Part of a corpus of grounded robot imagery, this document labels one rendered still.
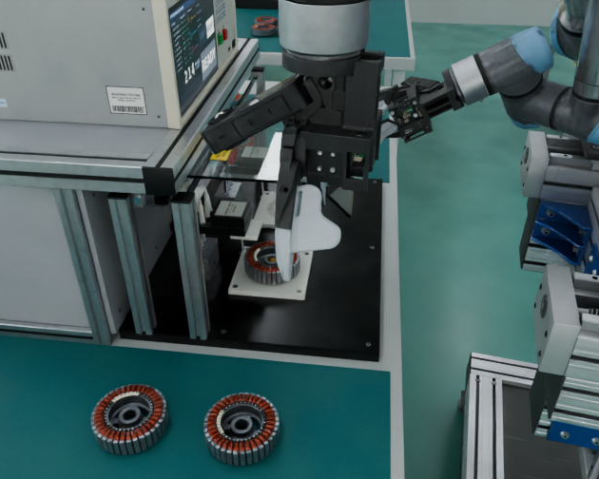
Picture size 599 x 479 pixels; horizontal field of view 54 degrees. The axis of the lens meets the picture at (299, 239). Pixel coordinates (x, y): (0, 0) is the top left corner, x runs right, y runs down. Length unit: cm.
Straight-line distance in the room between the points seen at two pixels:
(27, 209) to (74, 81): 22
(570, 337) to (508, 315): 157
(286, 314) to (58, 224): 43
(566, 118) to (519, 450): 93
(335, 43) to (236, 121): 12
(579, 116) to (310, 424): 65
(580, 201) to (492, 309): 117
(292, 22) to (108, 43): 52
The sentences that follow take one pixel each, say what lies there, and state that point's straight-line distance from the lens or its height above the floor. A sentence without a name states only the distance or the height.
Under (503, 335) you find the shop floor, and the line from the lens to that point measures 230.
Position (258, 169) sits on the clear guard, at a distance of 95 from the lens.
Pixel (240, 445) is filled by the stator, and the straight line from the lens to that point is 89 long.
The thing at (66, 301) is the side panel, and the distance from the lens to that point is 111.
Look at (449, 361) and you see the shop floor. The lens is 215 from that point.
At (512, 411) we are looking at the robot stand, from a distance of 177.
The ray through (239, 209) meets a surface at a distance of 112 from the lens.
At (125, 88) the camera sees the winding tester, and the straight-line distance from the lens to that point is 99.
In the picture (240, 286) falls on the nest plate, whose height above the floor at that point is 78.
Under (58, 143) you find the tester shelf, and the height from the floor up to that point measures 111.
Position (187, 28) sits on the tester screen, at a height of 125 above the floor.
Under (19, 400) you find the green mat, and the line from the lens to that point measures 108.
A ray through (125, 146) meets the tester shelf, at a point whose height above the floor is 111.
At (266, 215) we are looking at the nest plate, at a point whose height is 78.
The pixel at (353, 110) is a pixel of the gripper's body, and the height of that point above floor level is 131.
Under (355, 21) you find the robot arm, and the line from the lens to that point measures 49.
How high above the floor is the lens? 150
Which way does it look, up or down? 34 degrees down
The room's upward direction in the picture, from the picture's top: straight up
